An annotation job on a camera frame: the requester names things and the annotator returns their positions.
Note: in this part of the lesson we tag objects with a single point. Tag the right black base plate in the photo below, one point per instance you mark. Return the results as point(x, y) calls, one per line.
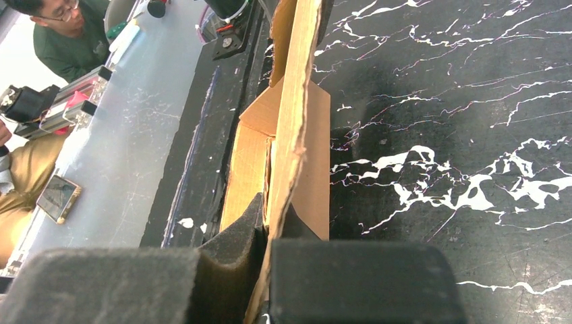
point(227, 25)

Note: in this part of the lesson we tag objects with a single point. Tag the aluminium rail frame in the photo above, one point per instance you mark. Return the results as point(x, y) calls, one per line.
point(26, 170)

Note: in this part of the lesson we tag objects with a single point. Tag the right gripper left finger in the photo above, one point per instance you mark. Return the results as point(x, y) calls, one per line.
point(212, 283)

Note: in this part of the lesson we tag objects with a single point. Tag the black device on rail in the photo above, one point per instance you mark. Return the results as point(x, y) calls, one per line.
point(26, 105)

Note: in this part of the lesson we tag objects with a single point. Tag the brown cardboard box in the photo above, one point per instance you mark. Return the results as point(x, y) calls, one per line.
point(281, 148)

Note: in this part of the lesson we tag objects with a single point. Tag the smartphone on table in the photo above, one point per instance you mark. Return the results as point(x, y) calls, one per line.
point(58, 197)

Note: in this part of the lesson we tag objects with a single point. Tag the person in green shirt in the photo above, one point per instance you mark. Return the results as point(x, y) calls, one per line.
point(69, 36)

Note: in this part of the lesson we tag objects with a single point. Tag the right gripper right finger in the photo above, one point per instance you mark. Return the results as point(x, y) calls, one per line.
point(354, 281)

